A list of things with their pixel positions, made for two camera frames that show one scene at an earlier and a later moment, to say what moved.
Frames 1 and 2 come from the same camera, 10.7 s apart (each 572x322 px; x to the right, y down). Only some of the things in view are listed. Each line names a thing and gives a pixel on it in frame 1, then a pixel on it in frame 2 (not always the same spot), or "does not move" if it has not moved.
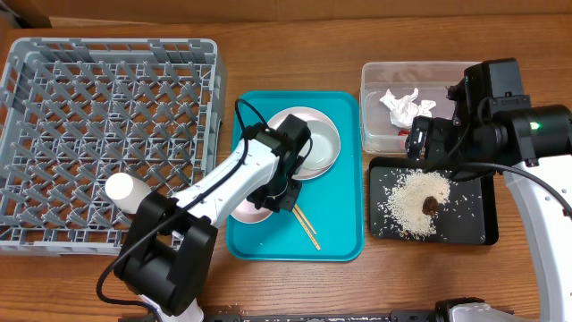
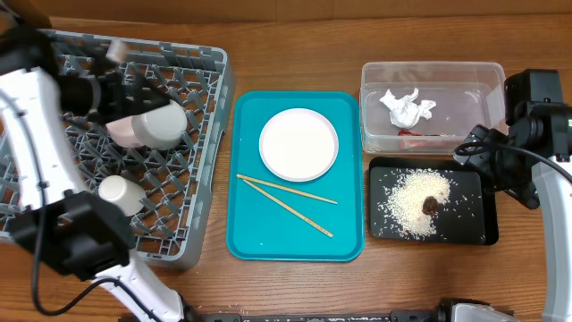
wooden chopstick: (306, 218) -> (241, 176)
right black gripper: (420, 140) -> (484, 149)
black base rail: (314, 317) does not move
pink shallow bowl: (247, 212) -> (121, 132)
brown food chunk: (430, 206) does not move
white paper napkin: (405, 108) does not move
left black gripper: (287, 201) -> (122, 107)
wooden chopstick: (307, 230) -> (293, 206)
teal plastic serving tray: (333, 202) does not move
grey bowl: (325, 145) -> (160, 127)
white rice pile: (405, 204) does not move
